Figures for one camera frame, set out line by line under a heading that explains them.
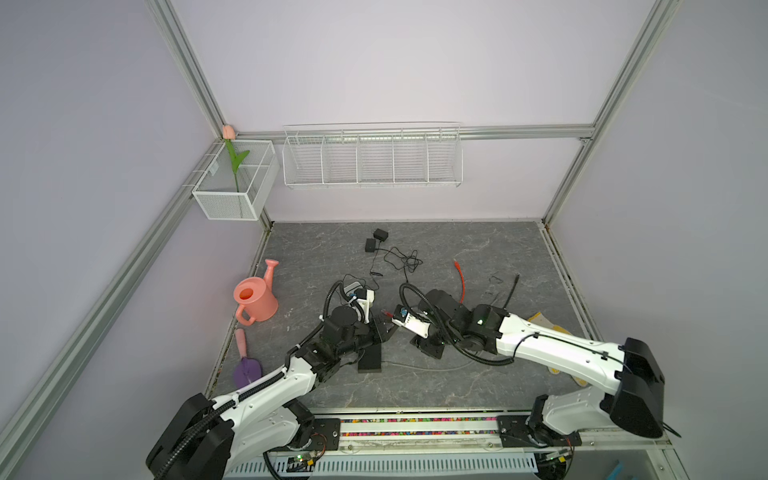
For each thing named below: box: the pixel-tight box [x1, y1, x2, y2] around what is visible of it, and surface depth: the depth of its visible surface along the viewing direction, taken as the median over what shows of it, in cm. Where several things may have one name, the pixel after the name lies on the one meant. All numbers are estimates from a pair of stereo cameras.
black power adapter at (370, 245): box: [365, 238, 376, 253], surface depth 114 cm
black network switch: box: [358, 343, 382, 373], surface depth 86 cm
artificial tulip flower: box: [222, 124, 251, 193], surface depth 92 cm
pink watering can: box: [234, 259, 279, 326], surface depth 91 cm
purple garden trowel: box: [233, 328, 263, 389], surface depth 86 cm
